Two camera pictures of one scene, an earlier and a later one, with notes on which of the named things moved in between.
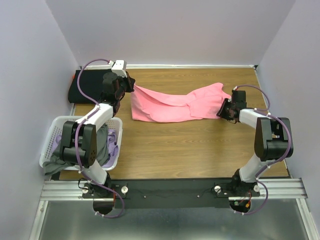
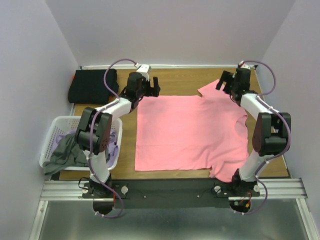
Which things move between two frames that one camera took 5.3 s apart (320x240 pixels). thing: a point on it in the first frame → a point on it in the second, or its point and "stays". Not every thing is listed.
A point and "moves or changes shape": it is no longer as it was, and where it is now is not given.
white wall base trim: [174, 66] stays
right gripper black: [221, 113] → [230, 77]
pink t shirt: [205, 102] moves or changes shape
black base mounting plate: [170, 193] stays
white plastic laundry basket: [55, 126] stays
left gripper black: [130, 82] → [152, 91]
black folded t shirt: [91, 83] stays
